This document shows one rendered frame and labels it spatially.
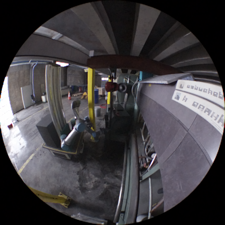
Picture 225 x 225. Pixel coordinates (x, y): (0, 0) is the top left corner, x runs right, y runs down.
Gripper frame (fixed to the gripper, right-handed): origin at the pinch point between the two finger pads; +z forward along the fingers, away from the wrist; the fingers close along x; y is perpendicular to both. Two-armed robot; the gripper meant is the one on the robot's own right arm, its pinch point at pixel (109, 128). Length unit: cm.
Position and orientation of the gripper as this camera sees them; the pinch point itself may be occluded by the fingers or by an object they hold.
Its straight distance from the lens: 125.5
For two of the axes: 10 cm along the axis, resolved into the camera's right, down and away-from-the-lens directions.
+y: -0.6, 9.1, 4.1
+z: 7.8, -2.1, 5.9
